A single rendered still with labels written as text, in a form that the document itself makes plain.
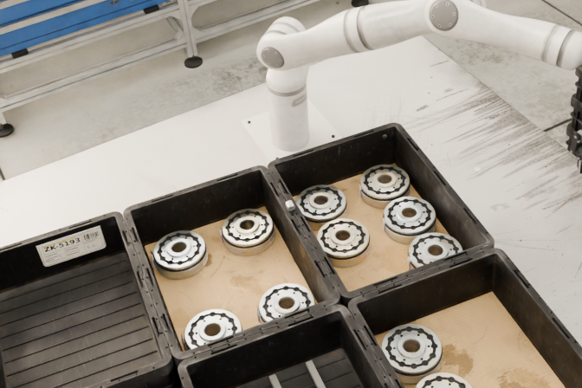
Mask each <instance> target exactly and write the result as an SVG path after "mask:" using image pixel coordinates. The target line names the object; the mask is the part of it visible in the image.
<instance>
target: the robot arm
mask: <svg viewBox="0 0 582 388"><path fill-rule="evenodd" d="M433 33H437V34H438V35H440V36H446V37H451V38H456V39H462V40H467V41H472V42H480V43H484V44H487V45H491V46H495V47H498V48H502V49H506V50H510V51H513V52H515V53H518V54H521V55H525V56H528V57H531V58H534V59H536V60H539V61H543V62H545V63H548V64H551V65H554V66H556V67H559V68H563V69H566V70H574V69H576V68H577V67H579V66H580V65H581V64H582V32H578V31H576V30H572V29H569V28H566V27H563V26H560V25H558V24H555V23H550V22H546V21H541V20H537V19H532V18H525V17H519V16H510V15H506V14H502V13H499V12H495V11H492V10H488V9H486V1H485V0H404V1H395V2H388V3H376V4H371V5H366V6H361V7H358V8H353V9H349V10H345V11H342V12H340V13H339V14H337V15H335V16H332V17H330V18H328V19H326V21H324V22H322V23H320V24H318V25H316V26H314V27H312V28H311V29H308V30H306V29H305V28H304V26H303V25H302V24H301V23H300V22H299V21H298V20H296V19H294V18H292V17H289V16H284V17H281V18H278V19H277V20H275V21H274V22H273V23H272V25H271V26H270V27H269V28H268V30H267V31H266V33H265V34H264V35H263V36H262V38H261V40H260V41H259V43H258V46H257V50H256V53H257V57H258V59H259V61H260V62H261V63H262V64H263V65H264V66H265V67H267V68H268V72H267V75H266V82H267V90H268V109H269V118H270V129H271V139H272V143H273V145H274V146H275V147H276V148H278V149H280V150H282V151H285V152H293V151H298V150H300V149H301V148H303V147H304V146H306V145H307V143H308V141H309V123H308V106H307V74H308V70H309V63H310V62H314V61H319V60H324V59H329V58H334V57H338V56H342V55H350V54H357V53H363V52H368V51H373V50H377V49H382V48H386V47H389V46H391V45H395V44H398V43H400V42H404V41H407V40H409V39H411V38H414V37H417V36H422V35H427V34H433ZM570 152H571V153H575V154H576V155H577V156H576V157H577V159H578V163H577V167H578V169H579V170H578V172H579V173H580V174H581V173H582V129H580V130H579V131H578V132H576V133H575V134H573V138H572V143H571V147H570Z"/></svg>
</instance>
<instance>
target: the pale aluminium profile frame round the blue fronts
mask: <svg viewBox="0 0 582 388"><path fill-rule="evenodd" d="M214 1H216V0H170V2H169V3H166V2H164V3H160V4H157V5H154V6H152V7H149V8H146V9H143V11H141V12H139V13H136V14H133V15H130V16H126V17H123V18H120V19H118V20H115V21H112V22H110V23H105V24H102V25H100V26H97V27H94V28H91V29H87V30H84V31H82V32H79V33H76V34H73V35H71V36H66V37H63V38H61V39H58V40H55V41H52V42H48V43H45V44H43V45H40V46H37V47H34V48H30V49H26V48H25V49H22V50H19V51H16V52H14V53H11V55H9V56H6V57H4V58H1V59H0V74H1V73H4V72H7V71H10V70H12V69H15V68H20V67H22V66H25V65H28V64H30V63H32V62H35V61H40V60H42V59H45V58H48V57H50V56H53V55H58V54H60V53H63V52H66V51H69V50H71V49H76V48H79V47H81V46H84V45H86V44H89V43H91V42H96V41H99V40H101V39H104V38H107V37H109V36H114V35H117V34H119V33H122V32H125V31H128V30H130V29H135V28H137V27H139V26H142V25H145V24H148V23H152V22H155V21H157V20H160V19H163V18H164V19H165V20H166V22H167V23H168V24H169V25H170V26H171V28H172V29H173V30H174V31H175V33H176V35H175V36H174V38H172V39H169V40H166V41H163V42H160V43H157V44H154V45H152V46H149V47H146V48H142V49H139V50H137V51H134V52H132V53H129V54H126V55H122V56H119V57H117V58H114V59H112V60H109V61H104V62H102V63H99V64H97V65H94V66H92V67H89V68H84V69H82V70H79V71H76V72H74V73H72V74H67V75H64V76H62V77H59V78H56V79H54V80H52V81H47V82H44V83H42V84H39V85H36V86H34V87H30V88H27V89H24V90H22V91H19V92H16V93H14V94H10V95H7V96H6V95H2V94H0V138H3V137H6V136H9V135H10V134H12V132H13V131H14V127H13V126H12V125H11V124H5V123H6V121H5V119H4V116H3V113H2V112H4V111H7V110H10V109H11V108H14V107H19V106H21V105H24V104H26V103H29V102H31V101H34V100H39V99H41V98H43V97H46V96H49V95H51V94H55V93H58V92H61V91H63V90H66V89H69V88H71V87H75V86H78V85H80V84H83V83H85V82H88V81H92V80H95V79H98V78H100V77H102V76H105V75H108V74H112V73H115V72H117V71H120V70H122V69H125V68H130V67H131V66H134V65H137V64H140V63H142V62H145V61H149V60H151V59H154V58H157V57H160V56H161V55H166V54H169V53H171V52H174V51H176V50H179V49H183V48H185V53H186V54H187V55H188V56H189V58H187V59H186V60H185V61H184V65H185V66H186V67H187V68H197V67H199V66H201V65H202V64H203V59H202V58H201V57H199V56H194V55H197V46H196V43H199V42H203V41H206V40H208V39H211V38H213V37H216V36H220V35H222V34H225V33H228V32H230V31H233V30H236V29H240V28H242V27H245V26H248V25H250V24H252V23H257V22H260V21H262V20H265V19H267V18H270V17H272V16H277V15H280V14H281V13H284V12H287V11H290V10H294V9H297V8H299V7H301V6H304V5H307V4H310V3H313V2H316V1H319V0H281V1H279V2H276V3H272V4H269V5H266V6H263V7H261V8H259V9H256V10H251V11H249V12H246V13H243V14H241V15H239V16H234V17H231V18H229V19H226V20H223V21H221V22H219V23H214V24H211V25H209V26H206V27H203V28H201V29H200V28H196V27H194V26H193V25H192V23H191V17H192V15H193V13H194V12H195V10H196V9H198V6H201V5H204V4H207V3H211V2H214ZM368 3H369V1H368V0H352V1H351V4H352V6H353V7H355V8H358V7H361V6H366V5H368Z"/></svg>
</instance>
